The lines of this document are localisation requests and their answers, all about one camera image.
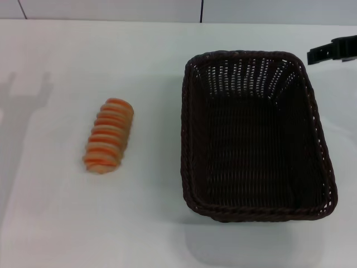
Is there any orange striped bread loaf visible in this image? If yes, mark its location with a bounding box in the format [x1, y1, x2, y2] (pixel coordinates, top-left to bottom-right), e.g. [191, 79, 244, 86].
[81, 97, 135, 175]

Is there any dark brown woven basket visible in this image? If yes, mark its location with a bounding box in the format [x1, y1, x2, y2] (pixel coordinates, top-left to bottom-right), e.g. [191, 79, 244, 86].
[180, 49, 339, 223]

